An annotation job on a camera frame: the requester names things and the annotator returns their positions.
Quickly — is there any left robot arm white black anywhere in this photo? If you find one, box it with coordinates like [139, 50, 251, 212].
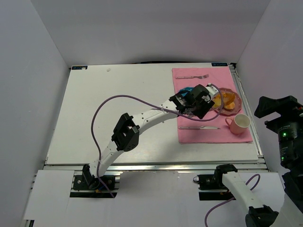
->
[82, 84, 219, 189]

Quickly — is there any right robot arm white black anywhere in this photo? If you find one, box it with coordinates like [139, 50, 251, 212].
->
[213, 96, 303, 227]

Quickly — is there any round bread bun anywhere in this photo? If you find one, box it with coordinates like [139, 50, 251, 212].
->
[213, 97, 222, 109]

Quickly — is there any glazed orange bread right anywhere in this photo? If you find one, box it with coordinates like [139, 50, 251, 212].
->
[222, 92, 235, 106]

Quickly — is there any orange bread bottom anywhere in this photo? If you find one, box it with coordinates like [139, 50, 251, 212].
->
[224, 102, 235, 111]

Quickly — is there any blue dotted plate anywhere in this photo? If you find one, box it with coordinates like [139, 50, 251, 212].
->
[179, 87, 194, 94]

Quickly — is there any pink plate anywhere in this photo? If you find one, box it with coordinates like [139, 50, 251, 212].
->
[219, 87, 242, 116]

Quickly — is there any blue label right corner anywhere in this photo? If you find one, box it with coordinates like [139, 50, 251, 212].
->
[211, 62, 228, 67]

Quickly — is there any blue label corner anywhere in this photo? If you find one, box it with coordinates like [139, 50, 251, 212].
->
[71, 66, 88, 70]
[211, 62, 228, 67]

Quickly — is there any pink mug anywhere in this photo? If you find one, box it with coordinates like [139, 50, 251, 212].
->
[225, 113, 251, 134]

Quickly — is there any blue label left corner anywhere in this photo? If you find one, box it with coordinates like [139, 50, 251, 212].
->
[71, 66, 88, 70]

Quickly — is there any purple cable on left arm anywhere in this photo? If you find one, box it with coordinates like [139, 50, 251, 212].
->
[91, 83, 225, 199]

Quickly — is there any knife with pale handle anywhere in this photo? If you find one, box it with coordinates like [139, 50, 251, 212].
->
[178, 126, 220, 130]

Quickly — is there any fork with pale handle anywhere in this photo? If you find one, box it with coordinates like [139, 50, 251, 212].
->
[175, 74, 209, 79]

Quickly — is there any aluminium rail frame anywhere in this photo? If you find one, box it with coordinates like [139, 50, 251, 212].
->
[22, 63, 268, 227]

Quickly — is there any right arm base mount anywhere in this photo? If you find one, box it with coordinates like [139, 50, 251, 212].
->
[193, 174, 229, 192]

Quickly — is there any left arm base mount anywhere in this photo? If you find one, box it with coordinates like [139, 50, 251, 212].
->
[72, 175, 116, 191]

